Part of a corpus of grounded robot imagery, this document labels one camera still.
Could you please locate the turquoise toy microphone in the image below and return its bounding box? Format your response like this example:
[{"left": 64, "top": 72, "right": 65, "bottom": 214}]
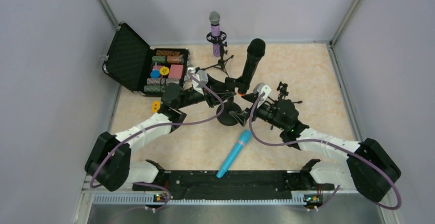
[{"left": 216, "top": 130, "right": 252, "bottom": 178}]

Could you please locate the green poker chip row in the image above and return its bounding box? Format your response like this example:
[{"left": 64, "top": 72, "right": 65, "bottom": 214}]
[{"left": 152, "top": 56, "right": 184, "bottom": 64}]

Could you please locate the small black tripod stand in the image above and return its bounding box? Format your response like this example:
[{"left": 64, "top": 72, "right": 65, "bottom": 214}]
[{"left": 273, "top": 82, "right": 289, "bottom": 106}]

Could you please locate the red playing card deck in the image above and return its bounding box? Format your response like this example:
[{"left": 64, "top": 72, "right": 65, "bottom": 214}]
[{"left": 168, "top": 64, "right": 184, "bottom": 79}]

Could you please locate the blue round button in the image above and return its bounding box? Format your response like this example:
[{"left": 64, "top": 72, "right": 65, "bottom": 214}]
[{"left": 150, "top": 70, "right": 161, "bottom": 78}]

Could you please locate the purple black poker chip row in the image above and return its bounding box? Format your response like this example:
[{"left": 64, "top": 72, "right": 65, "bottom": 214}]
[{"left": 143, "top": 85, "right": 165, "bottom": 94}]

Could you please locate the black poker chip case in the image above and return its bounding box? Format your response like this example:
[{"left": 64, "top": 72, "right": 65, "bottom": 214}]
[{"left": 102, "top": 22, "right": 190, "bottom": 97}]

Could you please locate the round base clip stand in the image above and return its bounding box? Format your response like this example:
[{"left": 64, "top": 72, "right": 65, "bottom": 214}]
[{"left": 216, "top": 77, "right": 242, "bottom": 127}]

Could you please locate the black orange-tipped microphone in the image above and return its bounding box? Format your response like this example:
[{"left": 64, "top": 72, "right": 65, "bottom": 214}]
[{"left": 238, "top": 38, "right": 266, "bottom": 95}]

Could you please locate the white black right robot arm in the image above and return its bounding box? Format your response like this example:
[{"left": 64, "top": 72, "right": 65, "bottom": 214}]
[{"left": 228, "top": 83, "right": 402, "bottom": 202}]

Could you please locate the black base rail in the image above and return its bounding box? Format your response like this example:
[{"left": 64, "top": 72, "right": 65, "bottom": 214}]
[{"left": 154, "top": 170, "right": 333, "bottom": 200}]

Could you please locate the yellow big blind button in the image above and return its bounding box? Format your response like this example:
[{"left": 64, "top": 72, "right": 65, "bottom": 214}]
[{"left": 159, "top": 67, "right": 170, "bottom": 76}]

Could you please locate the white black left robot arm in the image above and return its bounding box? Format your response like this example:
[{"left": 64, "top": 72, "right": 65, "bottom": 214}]
[{"left": 85, "top": 68, "right": 235, "bottom": 191}]

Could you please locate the blue tan poker chip row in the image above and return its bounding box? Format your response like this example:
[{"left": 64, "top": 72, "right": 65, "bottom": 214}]
[{"left": 146, "top": 78, "right": 180, "bottom": 86}]

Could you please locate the orange brown poker chip row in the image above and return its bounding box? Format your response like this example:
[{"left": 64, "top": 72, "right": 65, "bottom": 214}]
[{"left": 156, "top": 50, "right": 182, "bottom": 56}]

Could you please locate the shock mount tripod stand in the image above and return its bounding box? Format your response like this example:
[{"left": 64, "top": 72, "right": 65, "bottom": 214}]
[{"left": 202, "top": 31, "right": 234, "bottom": 77}]

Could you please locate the yellow blue toy block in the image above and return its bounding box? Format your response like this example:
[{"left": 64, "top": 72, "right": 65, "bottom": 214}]
[{"left": 151, "top": 101, "right": 161, "bottom": 113}]

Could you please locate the purple glitter microphone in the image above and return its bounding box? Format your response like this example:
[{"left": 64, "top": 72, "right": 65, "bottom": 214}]
[{"left": 209, "top": 11, "right": 221, "bottom": 57}]

